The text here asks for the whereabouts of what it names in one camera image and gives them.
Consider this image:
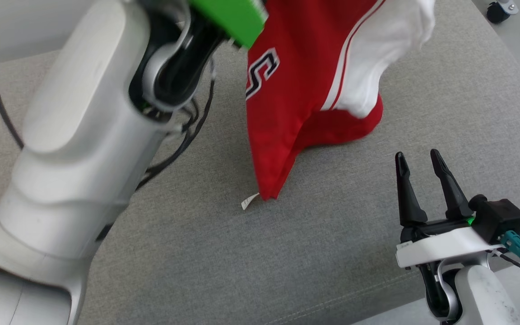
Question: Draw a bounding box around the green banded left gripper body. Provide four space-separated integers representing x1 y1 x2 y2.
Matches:
188 0 269 49

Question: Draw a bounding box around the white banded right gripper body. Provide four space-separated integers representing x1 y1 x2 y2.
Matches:
395 217 504 269

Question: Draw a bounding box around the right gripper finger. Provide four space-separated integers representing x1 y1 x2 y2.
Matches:
430 149 474 221
395 152 428 227

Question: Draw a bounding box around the red white basketball jersey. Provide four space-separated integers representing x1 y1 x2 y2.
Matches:
241 0 436 210

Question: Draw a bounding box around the grey fabric sofa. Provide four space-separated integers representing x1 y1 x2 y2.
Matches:
0 0 520 325

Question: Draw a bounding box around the black caster wheel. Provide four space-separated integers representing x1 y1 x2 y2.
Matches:
487 0 519 24

